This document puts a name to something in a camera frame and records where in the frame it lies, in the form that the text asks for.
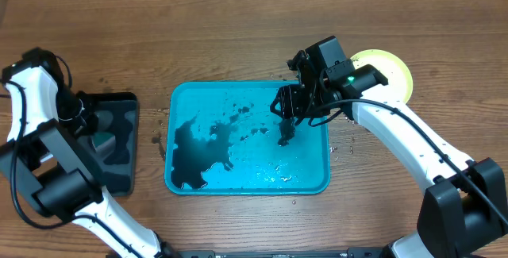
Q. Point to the black plastic water tray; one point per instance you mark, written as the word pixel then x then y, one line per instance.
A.
pixel 118 113

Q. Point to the green scouring sponge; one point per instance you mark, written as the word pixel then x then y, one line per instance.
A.
pixel 103 143

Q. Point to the teal plastic serving tray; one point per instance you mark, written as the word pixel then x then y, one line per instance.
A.
pixel 222 139

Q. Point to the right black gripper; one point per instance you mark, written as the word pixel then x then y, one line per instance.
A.
pixel 291 105

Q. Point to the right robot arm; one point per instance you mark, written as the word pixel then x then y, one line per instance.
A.
pixel 464 203

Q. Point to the yellow-green plate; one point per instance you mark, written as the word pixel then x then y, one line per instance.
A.
pixel 392 67

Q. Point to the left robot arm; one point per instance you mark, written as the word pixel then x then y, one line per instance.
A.
pixel 70 155

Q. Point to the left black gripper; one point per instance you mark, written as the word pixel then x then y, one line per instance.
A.
pixel 88 121

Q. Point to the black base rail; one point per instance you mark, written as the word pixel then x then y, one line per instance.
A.
pixel 355 252

